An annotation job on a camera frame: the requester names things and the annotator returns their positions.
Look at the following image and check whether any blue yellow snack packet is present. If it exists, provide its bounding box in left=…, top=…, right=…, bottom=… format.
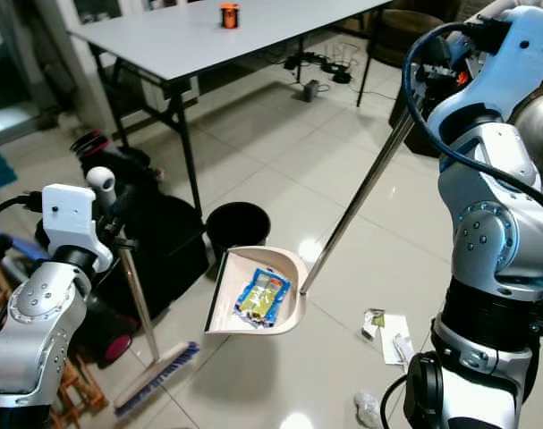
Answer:
left=233, top=267, right=293, bottom=328

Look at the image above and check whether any small orange can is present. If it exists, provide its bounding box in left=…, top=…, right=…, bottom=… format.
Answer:
left=219, top=2, right=242, bottom=30

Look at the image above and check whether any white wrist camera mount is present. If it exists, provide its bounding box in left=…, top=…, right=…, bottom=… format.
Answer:
left=432, top=4, right=543, bottom=126
left=41, top=183, right=114, bottom=272

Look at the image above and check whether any white paper scrap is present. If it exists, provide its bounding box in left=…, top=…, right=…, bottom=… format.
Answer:
left=361, top=307, right=418, bottom=368

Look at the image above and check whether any large black box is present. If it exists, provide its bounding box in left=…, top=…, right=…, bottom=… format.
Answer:
left=388, top=85, right=444, bottom=159

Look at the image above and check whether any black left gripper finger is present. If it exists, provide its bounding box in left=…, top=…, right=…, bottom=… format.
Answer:
left=106, top=184, right=140, bottom=224

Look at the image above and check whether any beige long-handled dustpan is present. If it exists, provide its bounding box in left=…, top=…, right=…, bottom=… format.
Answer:
left=203, top=109, right=417, bottom=338

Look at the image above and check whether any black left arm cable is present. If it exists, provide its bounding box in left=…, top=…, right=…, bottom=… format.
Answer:
left=0, top=191, right=45, bottom=228

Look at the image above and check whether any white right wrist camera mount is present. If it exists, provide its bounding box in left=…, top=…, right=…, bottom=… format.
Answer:
left=432, top=4, right=543, bottom=126

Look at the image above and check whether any white folding table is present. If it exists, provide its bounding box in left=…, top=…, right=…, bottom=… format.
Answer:
left=68, top=0, right=395, bottom=217

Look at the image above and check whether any broom with metal handle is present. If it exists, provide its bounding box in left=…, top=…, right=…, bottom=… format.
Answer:
left=84, top=165, right=203, bottom=419

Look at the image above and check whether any crumpled clear plastic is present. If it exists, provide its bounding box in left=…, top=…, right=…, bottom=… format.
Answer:
left=352, top=391, right=385, bottom=429

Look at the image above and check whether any dark wicker basket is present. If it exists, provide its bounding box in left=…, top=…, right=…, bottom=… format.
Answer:
left=366, top=7, right=433, bottom=69

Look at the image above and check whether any black waste bin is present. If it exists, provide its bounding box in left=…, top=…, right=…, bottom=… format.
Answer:
left=205, top=202, right=273, bottom=265

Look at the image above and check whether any black cable bundle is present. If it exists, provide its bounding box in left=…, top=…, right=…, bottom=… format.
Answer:
left=283, top=46, right=363, bottom=103

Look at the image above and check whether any black vacuum cleaner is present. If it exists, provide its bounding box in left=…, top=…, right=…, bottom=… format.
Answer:
left=0, top=130, right=211, bottom=366

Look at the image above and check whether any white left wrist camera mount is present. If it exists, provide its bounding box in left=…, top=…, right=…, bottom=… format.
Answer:
left=41, top=183, right=114, bottom=272

